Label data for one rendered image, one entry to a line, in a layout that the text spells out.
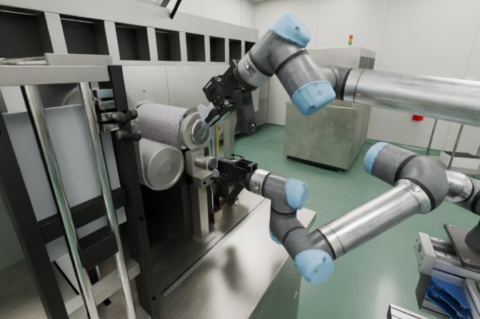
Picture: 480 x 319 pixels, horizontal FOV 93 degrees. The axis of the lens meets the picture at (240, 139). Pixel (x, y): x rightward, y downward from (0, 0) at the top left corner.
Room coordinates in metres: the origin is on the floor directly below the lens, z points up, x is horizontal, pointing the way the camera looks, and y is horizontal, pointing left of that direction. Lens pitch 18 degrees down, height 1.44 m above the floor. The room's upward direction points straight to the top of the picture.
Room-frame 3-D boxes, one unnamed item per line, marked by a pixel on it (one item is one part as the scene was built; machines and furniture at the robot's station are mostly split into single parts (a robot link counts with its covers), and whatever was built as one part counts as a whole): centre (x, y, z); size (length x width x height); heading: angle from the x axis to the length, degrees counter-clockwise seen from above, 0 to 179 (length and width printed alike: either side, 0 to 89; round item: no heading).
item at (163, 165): (0.63, 0.30, 1.17); 0.26 x 0.12 x 0.12; 54
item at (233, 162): (0.64, 0.00, 1.12); 0.12 x 0.08 x 0.09; 54
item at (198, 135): (0.65, 0.12, 1.25); 0.07 x 0.02 x 0.07; 144
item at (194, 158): (0.61, 0.12, 1.05); 0.06 x 0.05 x 0.31; 54
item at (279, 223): (0.53, -0.13, 1.01); 0.11 x 0.08 x 0.11; 16
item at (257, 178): (0.59, -0.06, 1.11); 0.08 x 0.05 x 0.08; 144
